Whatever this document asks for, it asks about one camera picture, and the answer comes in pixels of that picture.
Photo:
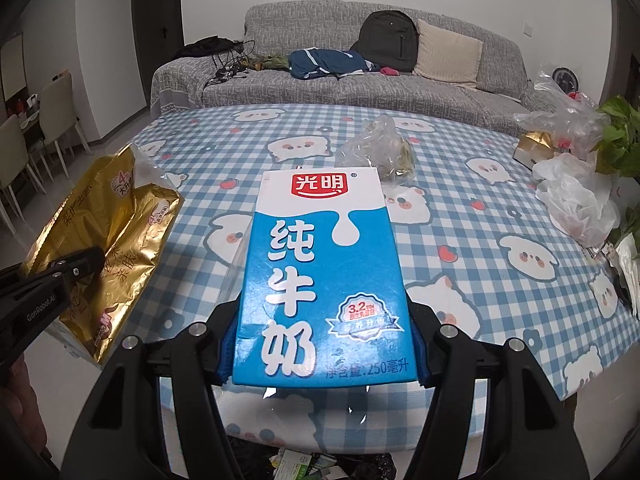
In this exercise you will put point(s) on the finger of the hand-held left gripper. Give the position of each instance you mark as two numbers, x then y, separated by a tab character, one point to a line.
70	267

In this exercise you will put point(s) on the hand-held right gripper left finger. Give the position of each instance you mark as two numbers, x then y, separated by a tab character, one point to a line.
227	360

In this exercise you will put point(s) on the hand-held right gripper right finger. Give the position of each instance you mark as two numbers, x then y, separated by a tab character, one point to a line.
422	360

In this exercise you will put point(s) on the gold tissue pack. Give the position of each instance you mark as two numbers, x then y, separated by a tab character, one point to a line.
120	220

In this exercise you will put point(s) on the black trash bag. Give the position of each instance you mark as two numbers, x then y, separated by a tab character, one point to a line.
370	467

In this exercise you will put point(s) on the blue milk carton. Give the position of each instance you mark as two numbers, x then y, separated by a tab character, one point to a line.
320	270

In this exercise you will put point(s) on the person's left forearm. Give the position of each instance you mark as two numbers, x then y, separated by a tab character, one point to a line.
17	400

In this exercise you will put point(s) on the blue checkered tablecloth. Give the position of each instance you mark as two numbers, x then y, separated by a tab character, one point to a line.
475	210

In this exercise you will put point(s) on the clear bag of seeds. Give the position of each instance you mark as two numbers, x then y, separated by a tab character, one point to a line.
380	145

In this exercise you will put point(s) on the white plastic bag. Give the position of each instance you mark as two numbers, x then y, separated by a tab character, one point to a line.
580	200

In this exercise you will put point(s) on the white paper napkins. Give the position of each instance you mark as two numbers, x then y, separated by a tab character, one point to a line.
630	270

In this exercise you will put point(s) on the small gold tissue box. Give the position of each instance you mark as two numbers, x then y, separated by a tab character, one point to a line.
535	147

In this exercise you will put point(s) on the black clothing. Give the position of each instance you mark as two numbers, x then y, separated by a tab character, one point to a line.
205	47

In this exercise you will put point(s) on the grey sofa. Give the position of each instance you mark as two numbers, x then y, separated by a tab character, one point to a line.
300	95

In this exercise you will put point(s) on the dark door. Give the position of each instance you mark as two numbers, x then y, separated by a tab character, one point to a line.
167	10

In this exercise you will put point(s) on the clear plastic bag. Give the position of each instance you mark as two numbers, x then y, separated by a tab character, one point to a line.
565	115

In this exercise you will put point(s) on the green cloth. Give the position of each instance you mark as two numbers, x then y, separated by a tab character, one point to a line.
270	62

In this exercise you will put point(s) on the pink cloth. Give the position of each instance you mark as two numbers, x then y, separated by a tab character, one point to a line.
390	70

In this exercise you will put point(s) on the green potted plant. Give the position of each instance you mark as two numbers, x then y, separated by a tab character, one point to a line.
622	135

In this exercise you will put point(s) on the beige pillow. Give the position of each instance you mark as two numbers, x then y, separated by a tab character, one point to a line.
447	55

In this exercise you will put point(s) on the blue jacket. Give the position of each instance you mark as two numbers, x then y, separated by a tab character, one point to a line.
325	62

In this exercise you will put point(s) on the round dark fan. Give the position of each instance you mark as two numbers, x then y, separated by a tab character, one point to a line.
566	81

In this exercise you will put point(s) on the dark grey backpack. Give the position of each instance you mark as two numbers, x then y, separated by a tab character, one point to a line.
387	40

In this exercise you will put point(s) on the white wall switch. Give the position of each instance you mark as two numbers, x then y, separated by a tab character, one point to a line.
528	26

